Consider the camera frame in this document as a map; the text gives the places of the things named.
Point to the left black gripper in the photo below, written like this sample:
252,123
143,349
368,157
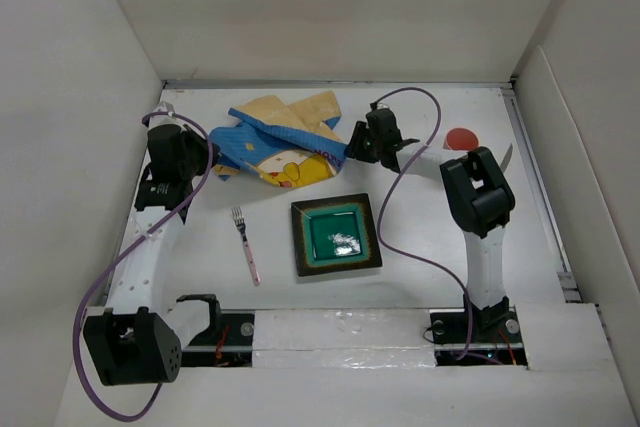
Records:
202,145

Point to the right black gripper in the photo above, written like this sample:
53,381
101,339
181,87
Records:
354,148

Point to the blue yellow cartoon placemat cloth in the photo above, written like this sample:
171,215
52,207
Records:
286,145

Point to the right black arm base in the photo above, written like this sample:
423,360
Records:
472,337

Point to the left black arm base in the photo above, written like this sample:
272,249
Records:
226,344

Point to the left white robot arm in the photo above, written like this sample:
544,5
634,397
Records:
139,338

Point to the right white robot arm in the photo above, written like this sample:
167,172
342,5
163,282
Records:
479,198

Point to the green square ceramic plate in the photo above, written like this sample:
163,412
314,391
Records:
335,234

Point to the pink plastic cup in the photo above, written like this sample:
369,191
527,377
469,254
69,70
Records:
460,139

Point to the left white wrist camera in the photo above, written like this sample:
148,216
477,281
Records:
163,114

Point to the pink handled fork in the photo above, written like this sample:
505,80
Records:
240,224

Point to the pink handled knife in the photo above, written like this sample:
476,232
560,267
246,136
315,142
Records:
506,158

